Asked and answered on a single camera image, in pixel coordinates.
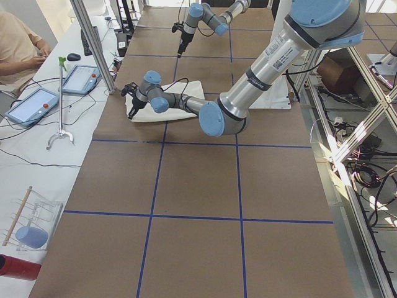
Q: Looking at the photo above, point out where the clear acrylic rack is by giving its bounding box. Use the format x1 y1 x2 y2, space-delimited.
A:
1 186 64 251

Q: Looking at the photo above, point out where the red cylinder bottle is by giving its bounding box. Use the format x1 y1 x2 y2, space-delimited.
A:
1 254 42 281

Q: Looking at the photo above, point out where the cream long-sleeve cat shirt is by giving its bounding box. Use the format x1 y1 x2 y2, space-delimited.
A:
123 80 205 123

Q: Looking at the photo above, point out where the black box with label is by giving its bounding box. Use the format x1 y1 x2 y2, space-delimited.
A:
116 32 128 57

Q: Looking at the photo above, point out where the seated person beige shirt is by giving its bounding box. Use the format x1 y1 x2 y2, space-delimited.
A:
1 11 51 96

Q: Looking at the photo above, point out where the black computer mouse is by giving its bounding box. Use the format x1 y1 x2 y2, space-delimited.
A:
66 53 81 61

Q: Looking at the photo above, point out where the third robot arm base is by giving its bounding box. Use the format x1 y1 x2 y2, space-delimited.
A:
367 43 396 76

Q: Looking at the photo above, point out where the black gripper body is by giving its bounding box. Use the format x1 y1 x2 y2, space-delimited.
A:
132 90 146 109
181 30 194 45

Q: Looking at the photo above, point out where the metal reacher grabber tool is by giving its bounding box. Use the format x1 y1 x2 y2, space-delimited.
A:
46 56 74 150

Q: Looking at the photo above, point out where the aluminium frame post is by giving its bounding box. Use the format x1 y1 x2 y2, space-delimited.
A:
70 0 115 94

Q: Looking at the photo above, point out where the blue teach pendant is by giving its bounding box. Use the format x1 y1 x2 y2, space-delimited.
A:
5 88 59 127
62 65 100 95

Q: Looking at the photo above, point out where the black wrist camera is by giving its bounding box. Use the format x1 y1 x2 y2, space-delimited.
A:
171 22 184 33
121 82 139 97

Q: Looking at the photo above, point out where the blue plastic cup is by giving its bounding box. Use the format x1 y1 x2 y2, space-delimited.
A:
16 226 48 249

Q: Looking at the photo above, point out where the black keyboard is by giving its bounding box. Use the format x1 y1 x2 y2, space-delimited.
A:
80 25 100 57

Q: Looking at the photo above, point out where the far blue teach pendant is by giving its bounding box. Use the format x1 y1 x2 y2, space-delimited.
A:
62 65 100 95

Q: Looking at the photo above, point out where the near blue teach pendant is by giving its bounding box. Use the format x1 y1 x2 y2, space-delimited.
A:
5 88 59 127

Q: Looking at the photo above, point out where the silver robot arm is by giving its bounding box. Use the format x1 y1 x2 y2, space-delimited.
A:
127 1 366 137
171 1 251 58

